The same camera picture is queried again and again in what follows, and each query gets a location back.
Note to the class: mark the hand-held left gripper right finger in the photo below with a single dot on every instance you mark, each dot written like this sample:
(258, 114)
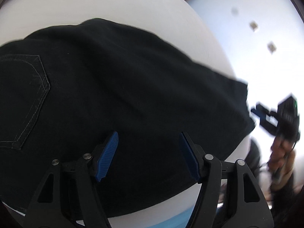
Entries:
(188, 158)

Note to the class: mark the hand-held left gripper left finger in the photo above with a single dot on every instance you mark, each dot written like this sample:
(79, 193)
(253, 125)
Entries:
(107, 158)

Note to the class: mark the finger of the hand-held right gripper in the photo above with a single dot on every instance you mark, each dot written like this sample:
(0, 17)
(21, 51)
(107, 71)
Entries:
(261, 112)
(268, 126)

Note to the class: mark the black pants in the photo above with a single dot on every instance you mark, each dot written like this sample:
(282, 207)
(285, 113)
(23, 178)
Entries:
(118, 87)

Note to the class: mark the person's right forearm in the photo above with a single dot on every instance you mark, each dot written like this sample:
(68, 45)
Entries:
(283, 190)

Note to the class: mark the person's right hand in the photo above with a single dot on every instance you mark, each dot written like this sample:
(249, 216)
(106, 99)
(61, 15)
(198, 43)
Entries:
(281, 150)

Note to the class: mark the dark cloth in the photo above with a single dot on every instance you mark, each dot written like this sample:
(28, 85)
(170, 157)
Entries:
(253, 155)

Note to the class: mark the small grey square fixture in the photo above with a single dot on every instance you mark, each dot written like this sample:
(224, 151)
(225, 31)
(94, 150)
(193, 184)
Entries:
(271, 47)
(253, 26)

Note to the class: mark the light blue sheet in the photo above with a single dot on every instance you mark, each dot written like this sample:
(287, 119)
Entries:
(163, 219)

